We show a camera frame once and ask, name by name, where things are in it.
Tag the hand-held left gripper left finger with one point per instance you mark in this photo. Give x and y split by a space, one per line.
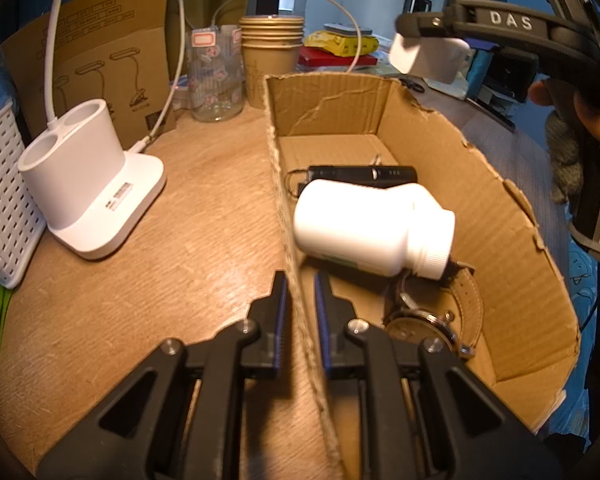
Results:
280 332

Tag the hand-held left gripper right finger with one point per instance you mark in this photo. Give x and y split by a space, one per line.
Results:
322 330

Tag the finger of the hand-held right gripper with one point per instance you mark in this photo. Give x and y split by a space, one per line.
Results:
484 46
510 22

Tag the white charger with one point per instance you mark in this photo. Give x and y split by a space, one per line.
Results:
430 57

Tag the white plastic bottle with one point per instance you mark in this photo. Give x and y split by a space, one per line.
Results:
360 225

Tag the cardboard box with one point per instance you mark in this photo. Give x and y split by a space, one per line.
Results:
505 260

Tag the person's right forearm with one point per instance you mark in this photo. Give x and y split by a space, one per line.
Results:
565 160

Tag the person's right hand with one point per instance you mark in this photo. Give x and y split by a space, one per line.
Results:
595 120

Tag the dark screen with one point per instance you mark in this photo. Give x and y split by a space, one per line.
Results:
510 85

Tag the pale green container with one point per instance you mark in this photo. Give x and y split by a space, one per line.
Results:
455 91

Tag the black scissors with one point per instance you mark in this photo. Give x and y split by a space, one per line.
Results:
412 85

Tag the white paper stack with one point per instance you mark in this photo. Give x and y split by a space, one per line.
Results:
386 55

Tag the blue printed cloth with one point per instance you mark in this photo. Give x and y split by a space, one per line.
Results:
580 280

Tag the grey flat box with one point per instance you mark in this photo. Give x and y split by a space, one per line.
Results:
345 30

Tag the yellow snack packet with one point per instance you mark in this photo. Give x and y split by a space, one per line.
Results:
337 44

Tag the metal carabiner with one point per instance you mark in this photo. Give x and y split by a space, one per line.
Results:
286 183

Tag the red book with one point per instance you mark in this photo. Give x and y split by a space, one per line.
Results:
325 61

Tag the black flashlight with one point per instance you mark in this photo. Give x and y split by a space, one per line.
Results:
360 174

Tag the stack of brown paper cups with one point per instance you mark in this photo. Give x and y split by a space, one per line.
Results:
271 66

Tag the white lamp base holder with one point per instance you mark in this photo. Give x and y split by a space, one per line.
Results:
92 195

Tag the glass jar with stickers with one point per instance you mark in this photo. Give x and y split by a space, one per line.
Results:
214 85

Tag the white perforated plastic basket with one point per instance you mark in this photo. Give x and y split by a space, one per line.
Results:
5 200

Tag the flat printed cardboard packaging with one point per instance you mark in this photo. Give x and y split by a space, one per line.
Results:
105 35

